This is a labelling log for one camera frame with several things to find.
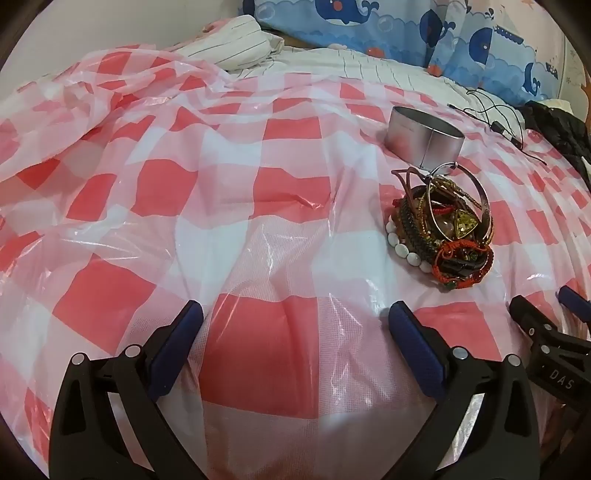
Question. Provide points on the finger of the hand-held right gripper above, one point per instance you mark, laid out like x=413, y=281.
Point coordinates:
x=528, y=316
x=575, y=302

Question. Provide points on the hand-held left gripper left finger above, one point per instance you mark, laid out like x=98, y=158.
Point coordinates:
x=178, y=341

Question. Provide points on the silver round tin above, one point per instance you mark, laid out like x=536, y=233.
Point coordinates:
x=422, y=136

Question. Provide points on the black garment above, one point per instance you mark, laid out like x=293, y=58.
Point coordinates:
x=561, y=124

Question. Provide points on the red white checkered plastic sheet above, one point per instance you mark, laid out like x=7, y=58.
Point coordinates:
x=231, y=207

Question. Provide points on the white striped pillow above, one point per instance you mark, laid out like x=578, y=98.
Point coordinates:
x=235, y=41

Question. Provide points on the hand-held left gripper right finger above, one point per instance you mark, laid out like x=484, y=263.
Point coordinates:
x=415, y=341

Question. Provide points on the silver bangle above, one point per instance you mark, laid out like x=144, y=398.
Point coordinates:
x=485, y=198

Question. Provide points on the white striped bedsheet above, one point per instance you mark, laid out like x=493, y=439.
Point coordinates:
x=360, y=64

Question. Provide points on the blue whale print quilt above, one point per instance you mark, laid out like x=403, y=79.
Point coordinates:
x=351, y=21

